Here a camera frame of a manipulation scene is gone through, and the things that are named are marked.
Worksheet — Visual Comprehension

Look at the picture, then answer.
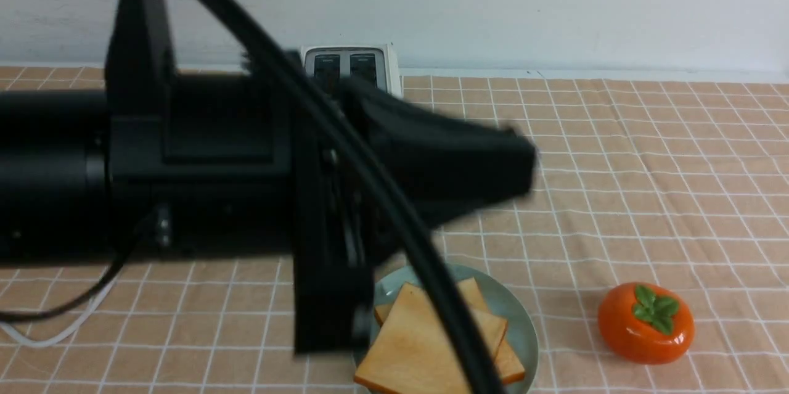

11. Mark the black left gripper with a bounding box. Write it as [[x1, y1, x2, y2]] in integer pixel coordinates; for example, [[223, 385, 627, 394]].
[[108, 55, 373, 353]]

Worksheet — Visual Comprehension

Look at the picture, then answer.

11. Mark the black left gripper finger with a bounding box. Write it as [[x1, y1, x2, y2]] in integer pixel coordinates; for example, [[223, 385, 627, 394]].
[[345, 77, 536, 230]]

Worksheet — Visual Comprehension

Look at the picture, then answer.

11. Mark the toast slice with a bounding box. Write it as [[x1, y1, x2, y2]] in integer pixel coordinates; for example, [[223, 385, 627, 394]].
[[353, 277, 526, 393]]

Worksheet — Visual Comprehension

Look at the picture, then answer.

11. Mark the toast slice plate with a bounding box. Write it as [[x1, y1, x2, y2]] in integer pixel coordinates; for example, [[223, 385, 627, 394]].
[[375, 277, 526, 384]]

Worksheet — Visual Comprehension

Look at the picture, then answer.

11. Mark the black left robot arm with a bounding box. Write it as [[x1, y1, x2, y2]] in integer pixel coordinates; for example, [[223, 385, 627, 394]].
[[2, 59, 536, 353]]

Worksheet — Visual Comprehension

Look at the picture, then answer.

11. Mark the white two-slot toaster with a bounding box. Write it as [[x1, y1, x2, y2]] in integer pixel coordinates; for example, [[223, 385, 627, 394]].
[[299, 44, 403, 99]]

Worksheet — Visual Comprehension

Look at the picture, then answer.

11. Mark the light green round plate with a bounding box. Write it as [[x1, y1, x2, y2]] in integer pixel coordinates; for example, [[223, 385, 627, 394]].
[[354, 264, 539, 393]]

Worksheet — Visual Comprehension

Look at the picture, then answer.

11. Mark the beige checkered tablecloth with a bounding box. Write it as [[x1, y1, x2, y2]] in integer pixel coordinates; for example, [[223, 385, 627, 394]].
[[2, 75, 787, 393]]

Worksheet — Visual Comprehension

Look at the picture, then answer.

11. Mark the orange toy persimmon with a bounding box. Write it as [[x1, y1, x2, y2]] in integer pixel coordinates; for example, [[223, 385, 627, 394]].
[[597, 282, 696, 365]]

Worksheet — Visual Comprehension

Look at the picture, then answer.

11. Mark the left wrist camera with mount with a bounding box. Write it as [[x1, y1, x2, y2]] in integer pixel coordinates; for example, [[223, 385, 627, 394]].
[[104, 0, 176, 85]]

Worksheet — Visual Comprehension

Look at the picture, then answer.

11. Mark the white toaster power cord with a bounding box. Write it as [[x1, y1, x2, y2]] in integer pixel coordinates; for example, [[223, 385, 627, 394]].
[[0, 280, 118, 347]]

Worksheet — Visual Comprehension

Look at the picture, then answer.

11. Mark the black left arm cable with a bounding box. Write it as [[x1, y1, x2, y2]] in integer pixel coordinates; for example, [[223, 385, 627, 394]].
[[157, 0, 507, 394]]

